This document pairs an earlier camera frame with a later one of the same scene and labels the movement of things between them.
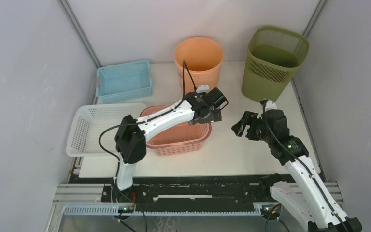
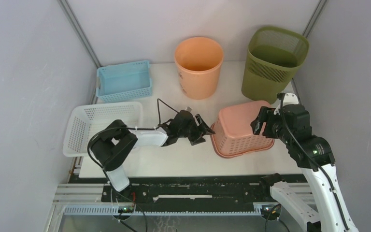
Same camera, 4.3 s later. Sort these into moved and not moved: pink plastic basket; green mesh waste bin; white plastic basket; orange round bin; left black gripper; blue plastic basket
Moved: pink plastic basket; left black gripper
Not moved: green mesh waste bin; blue plastic basket; white plastic basket; orange round bin
